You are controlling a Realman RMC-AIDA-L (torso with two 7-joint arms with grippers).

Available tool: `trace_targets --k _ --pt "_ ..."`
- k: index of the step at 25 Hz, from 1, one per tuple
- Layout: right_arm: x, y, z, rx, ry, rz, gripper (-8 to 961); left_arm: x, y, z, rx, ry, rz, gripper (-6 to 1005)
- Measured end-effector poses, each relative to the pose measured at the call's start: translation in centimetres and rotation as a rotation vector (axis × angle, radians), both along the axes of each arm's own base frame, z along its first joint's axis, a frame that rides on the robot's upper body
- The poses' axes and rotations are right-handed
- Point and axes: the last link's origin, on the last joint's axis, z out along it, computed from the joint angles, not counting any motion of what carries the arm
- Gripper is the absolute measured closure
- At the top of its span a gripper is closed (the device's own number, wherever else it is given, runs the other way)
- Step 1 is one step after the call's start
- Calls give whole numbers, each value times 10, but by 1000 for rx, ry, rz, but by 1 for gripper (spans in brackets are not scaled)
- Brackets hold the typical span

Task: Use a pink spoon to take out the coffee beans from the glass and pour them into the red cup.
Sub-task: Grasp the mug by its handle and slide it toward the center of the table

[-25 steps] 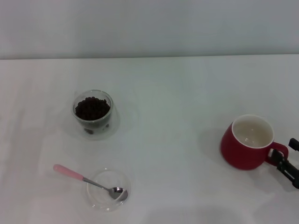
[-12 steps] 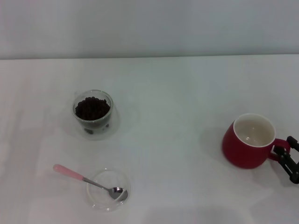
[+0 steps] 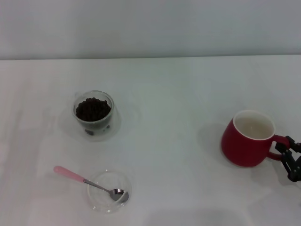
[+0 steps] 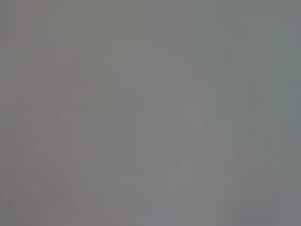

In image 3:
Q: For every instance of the clear shallow glass dish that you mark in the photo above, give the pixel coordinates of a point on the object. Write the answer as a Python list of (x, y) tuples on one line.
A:
[(103, 204)]

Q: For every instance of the red ceramic mug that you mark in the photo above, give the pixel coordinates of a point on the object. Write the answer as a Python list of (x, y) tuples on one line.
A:
[(235, 150)]

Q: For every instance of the clear double-wall glass cup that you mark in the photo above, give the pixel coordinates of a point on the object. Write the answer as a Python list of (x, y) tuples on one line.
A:
[(115, 122)]

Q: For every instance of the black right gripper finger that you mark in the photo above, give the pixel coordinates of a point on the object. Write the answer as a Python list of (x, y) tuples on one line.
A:
[(288, 162), (295, 145)]

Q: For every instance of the coffee bean pile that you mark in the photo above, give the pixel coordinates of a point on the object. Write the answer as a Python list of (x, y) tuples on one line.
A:
[(92, 109)]

